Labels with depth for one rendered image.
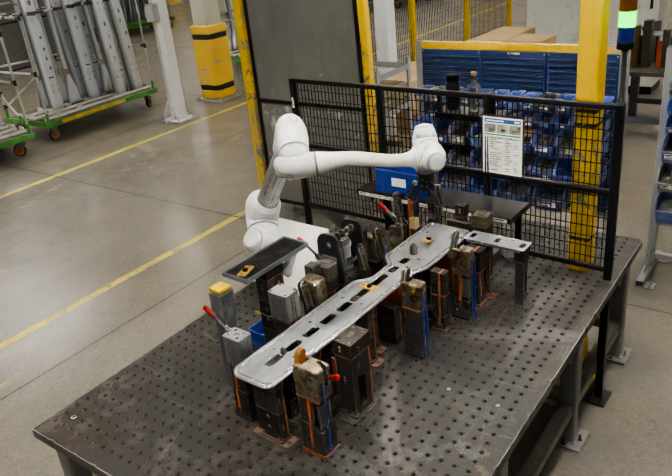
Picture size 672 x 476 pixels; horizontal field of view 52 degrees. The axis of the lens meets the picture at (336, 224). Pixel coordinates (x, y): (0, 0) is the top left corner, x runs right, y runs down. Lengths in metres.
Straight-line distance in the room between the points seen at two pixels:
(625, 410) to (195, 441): 2.18
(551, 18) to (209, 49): 4.74
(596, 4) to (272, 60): 3.09
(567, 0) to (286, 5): 4.88
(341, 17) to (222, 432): 3.31
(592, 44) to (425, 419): 1.71
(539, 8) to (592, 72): 6.43
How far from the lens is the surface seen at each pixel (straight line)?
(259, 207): 3.40
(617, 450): 3.63
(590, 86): 3.26
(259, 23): 5.67
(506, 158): 3.47
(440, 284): 2.95
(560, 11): 9.56
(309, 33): 5.35
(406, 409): 2.67
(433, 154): 2.77
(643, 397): 3.97
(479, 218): 3.28
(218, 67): 10.54
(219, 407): 2.81
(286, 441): 2.59
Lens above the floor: 2.40
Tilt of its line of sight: 24 degrees down
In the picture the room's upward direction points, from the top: 6 degrees counter-clockwise
